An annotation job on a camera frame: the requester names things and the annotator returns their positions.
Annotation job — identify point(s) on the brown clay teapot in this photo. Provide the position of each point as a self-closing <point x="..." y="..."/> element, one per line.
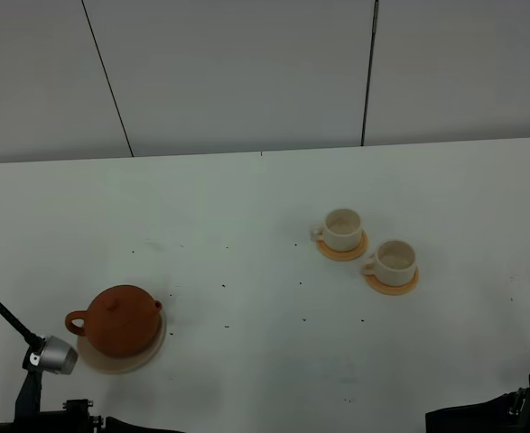
<point x="119" y="322"/>

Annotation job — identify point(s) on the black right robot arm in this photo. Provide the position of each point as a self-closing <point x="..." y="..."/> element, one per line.
<point x="509" y="412"/>

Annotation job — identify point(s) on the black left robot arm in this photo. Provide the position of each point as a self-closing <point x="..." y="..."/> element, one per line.
<point x="74" y="416"/>

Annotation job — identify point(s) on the beige round teapot coaster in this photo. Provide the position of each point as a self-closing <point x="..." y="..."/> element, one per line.
<point x="114" y="366"/>

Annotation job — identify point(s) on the white teacup far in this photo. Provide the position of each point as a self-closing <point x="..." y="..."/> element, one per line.
<point x="341" y="230"/>

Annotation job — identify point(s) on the white teacup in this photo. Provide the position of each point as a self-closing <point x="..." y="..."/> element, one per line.
<point x="341" y="230"/>
<point x="393" y="263"/>

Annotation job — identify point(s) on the orange saucer far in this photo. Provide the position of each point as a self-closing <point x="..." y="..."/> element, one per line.
<point x="337" y="256"/>

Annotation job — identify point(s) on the orange saucer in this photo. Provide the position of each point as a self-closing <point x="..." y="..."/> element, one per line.
<point x="337" y="256"/>
<point x="382" y="288"/>

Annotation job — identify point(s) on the orange saucer near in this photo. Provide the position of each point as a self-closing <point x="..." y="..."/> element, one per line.
<point x="382" y="288"/>

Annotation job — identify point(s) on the white teacup near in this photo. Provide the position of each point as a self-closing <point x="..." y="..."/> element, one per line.
<point x="393" y="263"/>

